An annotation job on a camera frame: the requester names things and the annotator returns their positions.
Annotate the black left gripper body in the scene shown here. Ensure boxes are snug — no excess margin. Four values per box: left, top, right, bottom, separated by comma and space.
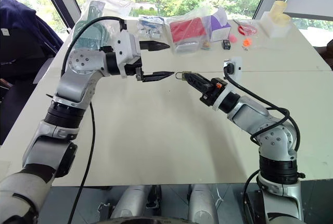
123, 61, 144, 82

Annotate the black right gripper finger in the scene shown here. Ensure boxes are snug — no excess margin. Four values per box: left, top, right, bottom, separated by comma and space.
187, 79, 208, 95
186, 72, 212, 89

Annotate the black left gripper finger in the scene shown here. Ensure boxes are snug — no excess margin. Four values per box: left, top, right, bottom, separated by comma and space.
142, 71, 175, 83
139, 41, 171, 52

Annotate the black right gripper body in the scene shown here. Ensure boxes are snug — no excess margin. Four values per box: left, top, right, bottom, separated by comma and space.
199, 77, 222, 107

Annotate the small metal carabiner clip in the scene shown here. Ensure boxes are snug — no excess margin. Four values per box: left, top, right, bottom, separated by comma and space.
175, 71, 190, 82

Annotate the bag of small blue parts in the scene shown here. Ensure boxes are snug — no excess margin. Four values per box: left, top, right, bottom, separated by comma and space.
136, 15, 167, 40

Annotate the black power plug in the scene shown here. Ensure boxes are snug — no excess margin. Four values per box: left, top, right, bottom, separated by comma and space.
224, 61, 235, 77

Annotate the red box in plastic bag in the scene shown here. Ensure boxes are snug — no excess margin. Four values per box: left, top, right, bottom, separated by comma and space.
166, 7, 209, 57

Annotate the white power socket box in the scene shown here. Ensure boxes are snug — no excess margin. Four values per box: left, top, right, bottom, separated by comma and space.
223, 56, 242, 81

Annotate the purple and white carton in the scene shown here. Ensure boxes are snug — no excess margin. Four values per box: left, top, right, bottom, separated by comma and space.
207, 7, 233, 43

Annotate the plastic bag with teal item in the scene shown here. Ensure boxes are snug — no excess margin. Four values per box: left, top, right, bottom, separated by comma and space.
69, 0, 136, 53

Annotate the red item in clear bag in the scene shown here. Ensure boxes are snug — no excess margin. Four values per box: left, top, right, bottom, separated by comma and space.
233, 18, 260, 36

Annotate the white block with cream cylinders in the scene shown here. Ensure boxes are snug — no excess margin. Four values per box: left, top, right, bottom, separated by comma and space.
260, 0, 292, 39

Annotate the silver rounded robot leg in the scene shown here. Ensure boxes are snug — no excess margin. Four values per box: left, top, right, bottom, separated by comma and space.
110, 184, 155, 220
187, 183, 220, 224

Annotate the dark blue jacket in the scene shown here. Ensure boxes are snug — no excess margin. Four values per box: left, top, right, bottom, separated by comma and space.
0, 0, 65, 84

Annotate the brown object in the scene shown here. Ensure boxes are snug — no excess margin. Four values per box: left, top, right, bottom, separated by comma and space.
313, 39, 333, 71

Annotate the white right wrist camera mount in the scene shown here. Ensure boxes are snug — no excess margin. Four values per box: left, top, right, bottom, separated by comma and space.
212, 81, 231, 112

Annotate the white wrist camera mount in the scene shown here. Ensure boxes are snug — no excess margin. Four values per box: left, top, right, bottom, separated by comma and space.
112, 19, 143, 78
212, 81, 231, 112

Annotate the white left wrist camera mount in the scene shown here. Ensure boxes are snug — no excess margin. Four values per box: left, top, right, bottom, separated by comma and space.
112, 19, 143, 78

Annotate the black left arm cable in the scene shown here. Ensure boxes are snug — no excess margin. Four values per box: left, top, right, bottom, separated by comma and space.
61, 16, 127, 224

